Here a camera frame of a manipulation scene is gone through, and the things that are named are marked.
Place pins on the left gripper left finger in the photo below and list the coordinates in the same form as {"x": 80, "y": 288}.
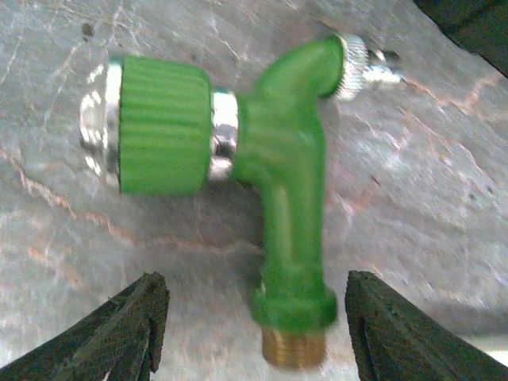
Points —
{"x": 120, "y": 340}

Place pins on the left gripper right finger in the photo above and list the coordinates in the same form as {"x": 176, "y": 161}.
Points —
{"x": 392, "y": 339}

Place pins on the green hose nozzle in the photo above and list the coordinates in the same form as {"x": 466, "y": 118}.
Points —
{"x": 156, "y": 127}

